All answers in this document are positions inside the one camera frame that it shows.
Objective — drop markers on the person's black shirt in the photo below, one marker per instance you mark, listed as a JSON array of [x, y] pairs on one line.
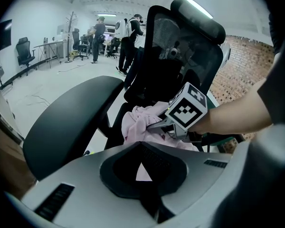
[[280, 91]]

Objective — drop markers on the black mesh office chair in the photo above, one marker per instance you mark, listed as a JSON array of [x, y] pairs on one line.
[[114, 45], [69, 117], [23, 50], [76, 38]]

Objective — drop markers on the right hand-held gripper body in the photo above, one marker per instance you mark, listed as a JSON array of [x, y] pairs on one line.
[[187, 110]]

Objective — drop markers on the person's right forearm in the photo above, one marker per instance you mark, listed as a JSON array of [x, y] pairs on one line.
[[232, 113]]

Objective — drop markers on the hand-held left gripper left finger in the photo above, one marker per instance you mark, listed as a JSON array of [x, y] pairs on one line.
[[116, 174]]

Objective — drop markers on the ceiling tube light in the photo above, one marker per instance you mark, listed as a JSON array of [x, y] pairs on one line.
[[192, 3], [110, 15]]

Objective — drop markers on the yellow bag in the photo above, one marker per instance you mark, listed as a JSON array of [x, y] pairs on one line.
[[74, 53]]

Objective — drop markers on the black coat rack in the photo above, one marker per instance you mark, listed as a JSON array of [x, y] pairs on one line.
[[68, 61]]

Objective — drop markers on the pink cloth garment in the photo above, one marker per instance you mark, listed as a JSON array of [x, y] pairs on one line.
[[137, 125]]

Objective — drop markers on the black television screen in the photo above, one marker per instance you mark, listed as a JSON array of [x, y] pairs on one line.
[[1, 37]]

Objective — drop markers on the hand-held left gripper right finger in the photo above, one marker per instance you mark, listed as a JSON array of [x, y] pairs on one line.
[[171, 172]]

